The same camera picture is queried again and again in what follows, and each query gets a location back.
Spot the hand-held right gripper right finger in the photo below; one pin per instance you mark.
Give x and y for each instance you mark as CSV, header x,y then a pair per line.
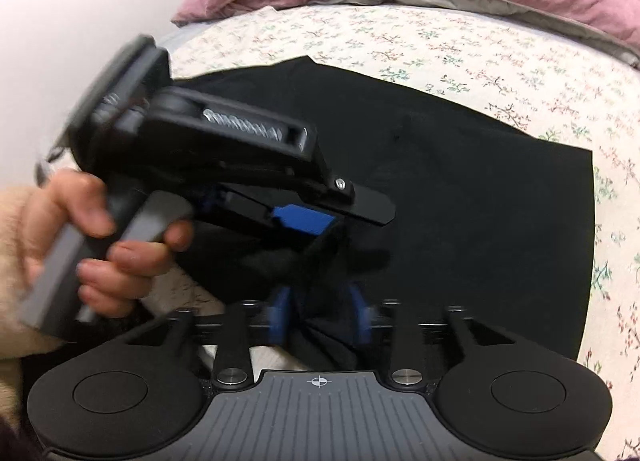
x,y
361,317

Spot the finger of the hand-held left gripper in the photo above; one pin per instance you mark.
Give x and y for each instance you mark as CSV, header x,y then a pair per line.
x,y
300,218
367,208

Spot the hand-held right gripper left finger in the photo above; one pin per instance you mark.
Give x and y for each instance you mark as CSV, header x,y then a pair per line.
x,y
280,317

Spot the black pants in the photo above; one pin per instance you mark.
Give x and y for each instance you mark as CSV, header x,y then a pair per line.
x,y
450,221

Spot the person's left hand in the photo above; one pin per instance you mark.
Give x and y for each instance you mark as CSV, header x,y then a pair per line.
x,y
65,211

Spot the grey mattress cover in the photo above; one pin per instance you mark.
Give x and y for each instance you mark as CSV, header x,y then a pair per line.
x,y
176,38

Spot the floral bed sheet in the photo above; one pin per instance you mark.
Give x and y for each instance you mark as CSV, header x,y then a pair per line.
x,y
450,51

